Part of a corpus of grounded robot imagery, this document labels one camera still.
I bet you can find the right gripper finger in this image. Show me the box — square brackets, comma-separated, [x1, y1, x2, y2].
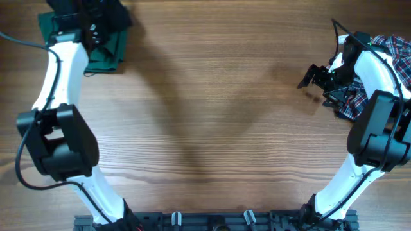
[322, 89, 349, 108]
[297, 64, 318, 89]

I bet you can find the black t-shirt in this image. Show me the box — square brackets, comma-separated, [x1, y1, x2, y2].
[47, 0, 132, 36]

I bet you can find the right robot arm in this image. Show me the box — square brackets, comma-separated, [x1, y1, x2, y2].
[299, 32, 410, 227]

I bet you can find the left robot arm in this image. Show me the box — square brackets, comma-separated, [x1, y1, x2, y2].
[15, 13, 143, 230]

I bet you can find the folded green cloth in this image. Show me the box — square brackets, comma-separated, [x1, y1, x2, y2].
[37, 12, 128, 73]

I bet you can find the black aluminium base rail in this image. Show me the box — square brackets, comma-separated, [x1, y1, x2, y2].
[73, 210, 360, 231]

